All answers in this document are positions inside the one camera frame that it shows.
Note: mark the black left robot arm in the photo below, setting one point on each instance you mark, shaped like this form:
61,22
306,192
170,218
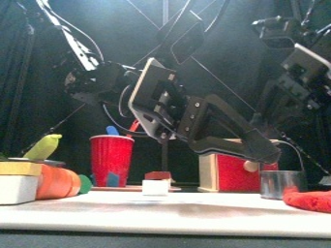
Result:
95,84

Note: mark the red plastic spatula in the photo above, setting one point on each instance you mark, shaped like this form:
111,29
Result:
134,127

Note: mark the wooden box with red drawer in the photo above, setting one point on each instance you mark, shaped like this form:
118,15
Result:
229,177

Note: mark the blue plastic utensil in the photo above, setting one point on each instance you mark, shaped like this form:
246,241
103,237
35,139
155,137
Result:
113,130

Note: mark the red cloth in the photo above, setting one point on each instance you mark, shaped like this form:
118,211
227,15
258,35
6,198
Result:
310,201

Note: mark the red plastic cup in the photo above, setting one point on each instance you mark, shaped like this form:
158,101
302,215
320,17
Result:
110,158

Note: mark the red and white toy sushi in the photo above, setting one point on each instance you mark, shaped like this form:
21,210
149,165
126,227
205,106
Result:
155,188

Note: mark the small blue piece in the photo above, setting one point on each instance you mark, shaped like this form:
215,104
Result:
113,180
93,180

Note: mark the white cutting board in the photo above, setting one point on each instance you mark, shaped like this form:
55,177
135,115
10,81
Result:
173,216

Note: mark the light green toy vegetable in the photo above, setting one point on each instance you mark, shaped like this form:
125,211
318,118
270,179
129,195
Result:
43,147

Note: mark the orange toy carrot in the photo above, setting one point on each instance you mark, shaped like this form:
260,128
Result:
57,182

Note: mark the yellow and white toy block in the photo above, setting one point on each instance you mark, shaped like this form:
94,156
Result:
19,190

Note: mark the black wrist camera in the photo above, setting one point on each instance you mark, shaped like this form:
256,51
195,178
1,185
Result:
276,32
183,38

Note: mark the metal frame pole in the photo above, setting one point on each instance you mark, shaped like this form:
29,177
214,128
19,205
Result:
165,160

